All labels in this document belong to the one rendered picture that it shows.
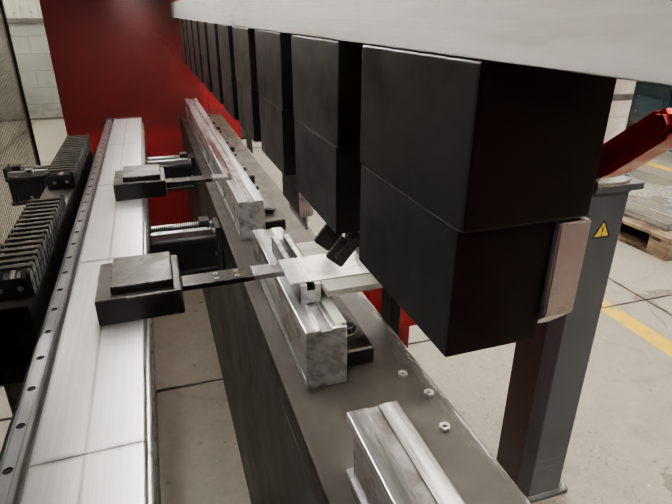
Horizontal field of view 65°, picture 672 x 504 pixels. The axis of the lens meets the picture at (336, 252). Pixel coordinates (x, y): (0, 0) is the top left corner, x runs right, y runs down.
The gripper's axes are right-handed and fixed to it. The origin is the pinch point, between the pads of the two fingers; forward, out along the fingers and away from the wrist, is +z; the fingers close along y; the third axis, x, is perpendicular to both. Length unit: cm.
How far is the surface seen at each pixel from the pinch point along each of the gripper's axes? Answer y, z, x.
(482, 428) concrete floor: -51, 32, 123
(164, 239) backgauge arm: -59, 31, -7
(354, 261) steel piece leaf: 0.2, 0.4, 4.7
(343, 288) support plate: 7.7, 3.4, 1.4
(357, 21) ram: 33.0, -18.5, -27.6
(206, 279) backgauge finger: -0.5, 14.8, -13.0
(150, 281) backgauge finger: 3.6, 17.3, -20.6
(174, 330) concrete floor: -153, 97, 45
